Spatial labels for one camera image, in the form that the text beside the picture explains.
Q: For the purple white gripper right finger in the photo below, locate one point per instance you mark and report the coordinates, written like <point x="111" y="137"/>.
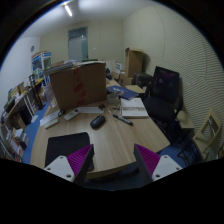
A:
<point x="153" y="166"/>

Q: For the white remote control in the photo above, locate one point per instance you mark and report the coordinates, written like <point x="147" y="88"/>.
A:
<point x="72" y="114"/>

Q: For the black computer mouse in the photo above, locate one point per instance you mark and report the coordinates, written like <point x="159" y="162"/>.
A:
<point x="97" y="122"/>

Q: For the white book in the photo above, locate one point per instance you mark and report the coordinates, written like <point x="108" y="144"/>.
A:
<point x="133" y="108"/>

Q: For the large brown cardboard box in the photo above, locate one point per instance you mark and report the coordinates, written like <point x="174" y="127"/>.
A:
<point x="81" y="85"/>

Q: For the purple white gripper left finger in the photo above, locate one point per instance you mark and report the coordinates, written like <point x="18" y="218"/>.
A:
<point x="74" y="167"/>

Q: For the blue book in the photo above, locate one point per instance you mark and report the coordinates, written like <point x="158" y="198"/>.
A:
<point x="122" y="92"/>

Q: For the wooden chair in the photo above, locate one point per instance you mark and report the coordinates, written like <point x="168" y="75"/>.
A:
<point x="198" y="146"/>

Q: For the black marker pen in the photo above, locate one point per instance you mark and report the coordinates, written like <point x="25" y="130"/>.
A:
<point x="123" y="119"/>

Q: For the black mouse pad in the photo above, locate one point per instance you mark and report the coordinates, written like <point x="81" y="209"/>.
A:
<point x="65" y="145"/>

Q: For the ceiling light tube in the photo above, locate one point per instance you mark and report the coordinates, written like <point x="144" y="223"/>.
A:
<point x="68" y="10"/>

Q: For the wooden shelf with items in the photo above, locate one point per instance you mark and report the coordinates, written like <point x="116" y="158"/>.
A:
<point x="19" y="114"/>

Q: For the black office chair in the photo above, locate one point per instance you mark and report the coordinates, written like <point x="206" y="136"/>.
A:
<point x="163" y="101"/>

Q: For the blue white box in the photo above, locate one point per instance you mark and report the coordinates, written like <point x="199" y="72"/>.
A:
<point x="40" y="62"/>

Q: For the grey door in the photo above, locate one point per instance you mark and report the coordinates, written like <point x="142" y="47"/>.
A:
<point x="78" y="44"/>

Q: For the white flat box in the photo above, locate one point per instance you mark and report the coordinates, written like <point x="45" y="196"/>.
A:
<point x="49" y="118"/>

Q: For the tall cardboard box background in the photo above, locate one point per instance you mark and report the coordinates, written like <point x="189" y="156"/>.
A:
<point x="133" y="61"/>

